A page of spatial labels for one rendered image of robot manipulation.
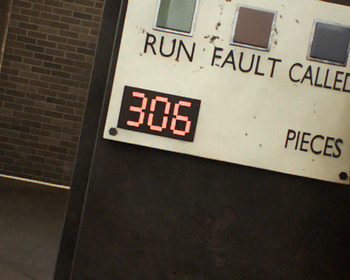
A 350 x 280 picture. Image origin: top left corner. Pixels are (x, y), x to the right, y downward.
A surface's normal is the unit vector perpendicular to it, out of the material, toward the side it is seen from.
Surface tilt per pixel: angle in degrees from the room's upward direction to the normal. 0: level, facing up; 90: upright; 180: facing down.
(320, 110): 90
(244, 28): 90
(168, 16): 90
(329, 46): 90
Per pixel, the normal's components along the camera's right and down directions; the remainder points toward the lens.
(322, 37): 0.01, 0.06
